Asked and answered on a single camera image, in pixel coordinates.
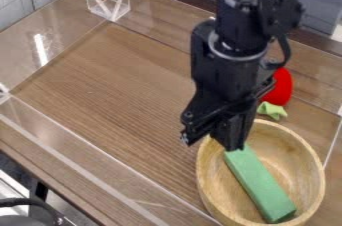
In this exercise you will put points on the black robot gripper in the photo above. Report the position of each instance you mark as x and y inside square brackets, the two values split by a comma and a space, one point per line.
[230, 82]

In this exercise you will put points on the green rectangular block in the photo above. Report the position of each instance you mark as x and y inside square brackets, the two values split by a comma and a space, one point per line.
[260, 184]

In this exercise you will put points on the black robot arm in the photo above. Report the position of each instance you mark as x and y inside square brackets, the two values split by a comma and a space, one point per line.
[238, 49]

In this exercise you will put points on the brown wooden bowl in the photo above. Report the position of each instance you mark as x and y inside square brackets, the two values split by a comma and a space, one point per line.
[292, 161]

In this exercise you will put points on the red plush strawberry toy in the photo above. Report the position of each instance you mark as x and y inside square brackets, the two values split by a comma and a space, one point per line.
[276, 100]

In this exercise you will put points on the black table leg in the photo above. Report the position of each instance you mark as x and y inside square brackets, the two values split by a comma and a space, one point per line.
[39, 190]

